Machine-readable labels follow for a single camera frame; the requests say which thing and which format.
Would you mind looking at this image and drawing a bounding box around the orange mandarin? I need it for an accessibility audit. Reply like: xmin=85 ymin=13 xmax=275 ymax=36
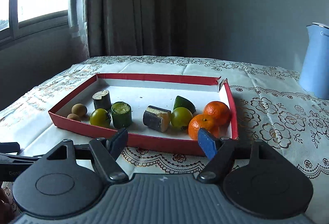
xmin=203 ymin=101 xmax=231 ymax=126
xmin=188 ymin=114 xmax=219 ymax=141

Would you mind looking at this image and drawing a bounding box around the green tomato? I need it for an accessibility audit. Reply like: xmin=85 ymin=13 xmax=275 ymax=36
xmin=171 ymin=107 xmax=193 ymax=131
xmin=90 ymin=108 xmax=111 ymax=128

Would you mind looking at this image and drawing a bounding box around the green cucumber piece cut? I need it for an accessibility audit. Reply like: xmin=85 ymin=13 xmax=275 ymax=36
xmin=111 ymin=102 xmax=132 ymax=129

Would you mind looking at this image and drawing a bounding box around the brown longan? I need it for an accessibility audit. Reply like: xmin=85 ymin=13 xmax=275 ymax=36
xmin=67 ymin=113 xmax=81 ymax=122
xmin=71 ymin=103 xmax=88 ymax=117

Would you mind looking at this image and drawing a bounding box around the dark sugarcane piece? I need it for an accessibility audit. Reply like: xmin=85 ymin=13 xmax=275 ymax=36
xmin=143 ymin=106 xmax=171 ymax=133
xmin=92 ymin=90 xmax=111 ymax=112

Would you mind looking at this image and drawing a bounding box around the dark green cucumber end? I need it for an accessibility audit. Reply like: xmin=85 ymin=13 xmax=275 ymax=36
xmin=173 ymin=95 xmax=196 ymax=114

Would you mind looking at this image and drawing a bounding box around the floral white tablecloth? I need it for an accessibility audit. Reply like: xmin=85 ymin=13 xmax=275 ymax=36
xmin=1 ymin=56 xmax=328 ymax=223

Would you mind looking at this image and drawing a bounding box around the red shallow cardboard box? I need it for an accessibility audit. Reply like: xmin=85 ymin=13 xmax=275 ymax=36
xmin=49 ymin=73 xmax=238 ymax=156

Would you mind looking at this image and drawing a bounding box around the light blue electric kettle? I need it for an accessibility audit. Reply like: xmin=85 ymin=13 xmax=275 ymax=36
xmin=299 ymin=22 xmax=329 ymax=99

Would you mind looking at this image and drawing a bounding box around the brown patterned curtain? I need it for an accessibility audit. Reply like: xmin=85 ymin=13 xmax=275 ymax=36
xmin=68 ymin=0 xmax=187 ymax=60

